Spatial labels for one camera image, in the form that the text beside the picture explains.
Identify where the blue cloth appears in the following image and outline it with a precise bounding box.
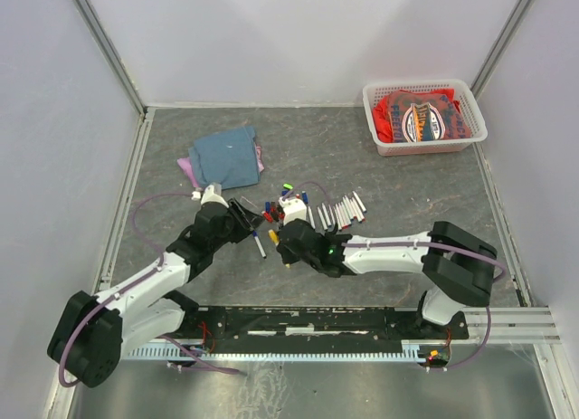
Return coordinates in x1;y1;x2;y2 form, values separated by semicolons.
188;127;261;190

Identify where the pink cloth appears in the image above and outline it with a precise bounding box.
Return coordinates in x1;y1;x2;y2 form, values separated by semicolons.
177;144;264;189

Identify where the yellow cap marker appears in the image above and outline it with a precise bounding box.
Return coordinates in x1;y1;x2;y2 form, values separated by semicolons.
268;230;280;245

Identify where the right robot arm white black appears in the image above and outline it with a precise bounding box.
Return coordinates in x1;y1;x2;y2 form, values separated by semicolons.
277;220;504;338

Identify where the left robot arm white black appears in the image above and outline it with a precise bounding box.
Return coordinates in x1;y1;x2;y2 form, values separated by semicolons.
47;196;264;387

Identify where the red printed cloth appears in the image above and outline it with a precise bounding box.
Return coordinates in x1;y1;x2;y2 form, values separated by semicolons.
372;89;472;143

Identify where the white plastic basket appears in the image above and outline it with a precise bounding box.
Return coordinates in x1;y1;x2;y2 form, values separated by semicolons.
362;79;488;157

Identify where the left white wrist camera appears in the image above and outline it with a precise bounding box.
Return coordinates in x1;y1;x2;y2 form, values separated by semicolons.
191;183;228;207

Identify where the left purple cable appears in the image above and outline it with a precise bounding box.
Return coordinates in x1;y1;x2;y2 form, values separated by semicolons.
59;191;241;388

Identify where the purple cable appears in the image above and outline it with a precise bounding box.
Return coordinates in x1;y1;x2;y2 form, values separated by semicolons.
59;191;241;388
282;181;508;373

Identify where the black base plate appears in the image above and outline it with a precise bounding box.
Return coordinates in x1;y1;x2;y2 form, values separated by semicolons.
173;306;469;351

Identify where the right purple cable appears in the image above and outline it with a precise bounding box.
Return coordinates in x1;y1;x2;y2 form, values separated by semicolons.
282;181;508;373

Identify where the aluminium rail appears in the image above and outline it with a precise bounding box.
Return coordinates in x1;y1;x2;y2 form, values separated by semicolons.
464;307;561;345

